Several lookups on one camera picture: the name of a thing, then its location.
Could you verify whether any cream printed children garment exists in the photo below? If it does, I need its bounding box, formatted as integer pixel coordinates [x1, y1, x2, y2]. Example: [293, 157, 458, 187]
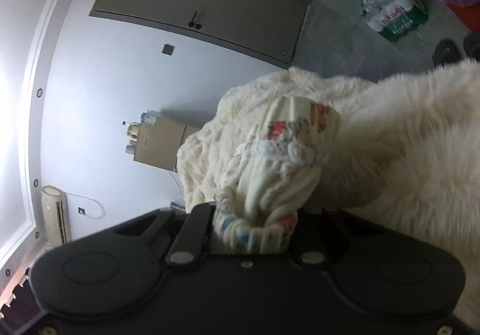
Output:
[211, 96, 340, 254]

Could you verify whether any brown cardboard box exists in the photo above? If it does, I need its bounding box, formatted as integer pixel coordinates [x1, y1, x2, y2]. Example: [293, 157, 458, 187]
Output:
[133, 118, 199, 173]

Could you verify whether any cream fluffy blanket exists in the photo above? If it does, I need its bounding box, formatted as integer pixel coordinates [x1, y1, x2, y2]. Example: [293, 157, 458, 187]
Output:
[177, 59, 479, 328]

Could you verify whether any grey door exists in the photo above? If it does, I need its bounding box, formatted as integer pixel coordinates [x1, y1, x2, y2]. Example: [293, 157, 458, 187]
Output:
[90, 0, 310, 68]

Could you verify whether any green water bottle pack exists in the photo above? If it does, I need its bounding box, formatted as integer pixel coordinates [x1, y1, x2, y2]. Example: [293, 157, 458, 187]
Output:
[358, 0, 428, 43]

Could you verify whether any black slipper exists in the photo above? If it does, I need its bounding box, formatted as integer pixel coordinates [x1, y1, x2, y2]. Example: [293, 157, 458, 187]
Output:
[432, 39, 462, 67]

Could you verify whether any white wall air conditioner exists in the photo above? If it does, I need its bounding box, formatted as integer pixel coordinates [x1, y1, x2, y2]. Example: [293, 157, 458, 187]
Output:
[41, 186, 72, 247]

